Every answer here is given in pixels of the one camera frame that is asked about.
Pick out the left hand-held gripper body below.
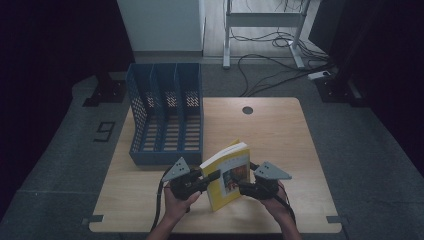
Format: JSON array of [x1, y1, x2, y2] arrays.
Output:
[[162, 156, 208, 202]]

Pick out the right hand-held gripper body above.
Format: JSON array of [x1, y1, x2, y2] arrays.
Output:
[[247, 161, 293, 202]]

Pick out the yellow book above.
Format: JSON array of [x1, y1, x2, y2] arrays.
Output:
[[199, 138, 252, 213]]

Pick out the blue file rack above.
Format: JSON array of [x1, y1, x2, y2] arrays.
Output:
[[125, 62, 205, 167]]

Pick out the person's left hand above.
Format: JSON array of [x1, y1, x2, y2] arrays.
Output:
[[163, 185, 203, 225]]

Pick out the person's right hand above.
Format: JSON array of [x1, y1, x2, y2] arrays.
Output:
[[259, 180, 295, 222]]

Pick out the grey tape strip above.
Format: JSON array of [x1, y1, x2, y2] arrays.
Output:
[[325, 215, 350, 225]]

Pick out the white power strip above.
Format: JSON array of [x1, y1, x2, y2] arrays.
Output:
[[307, 70, 332, 81]]

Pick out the black stand base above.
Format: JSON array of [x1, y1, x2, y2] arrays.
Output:
[[82, 70, 128, 108], [314, 73, 368, 108]]

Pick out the white cabinet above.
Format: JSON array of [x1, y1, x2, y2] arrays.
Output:
[[116, 0, 206, 53]]

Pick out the dark curtain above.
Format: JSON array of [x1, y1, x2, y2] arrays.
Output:
[[308, 0, 424, 176], [0, 0, 136, 218]]

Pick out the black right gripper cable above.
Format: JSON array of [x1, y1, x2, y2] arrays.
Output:
[[266, 181, 297, 225]]

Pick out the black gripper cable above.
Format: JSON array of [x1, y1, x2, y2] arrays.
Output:
[[266, 181, 297, 225], [150, 166, 175, 233]]

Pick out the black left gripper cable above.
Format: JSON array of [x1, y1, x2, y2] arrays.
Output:
[[150, 166, 175, 233]]

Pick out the black floor cables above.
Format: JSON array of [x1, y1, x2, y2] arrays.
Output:
[[229, 0, 336, 98]]

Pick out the white metal desk frame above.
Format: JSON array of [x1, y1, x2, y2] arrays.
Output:
[[222, 0, 313, 70]]

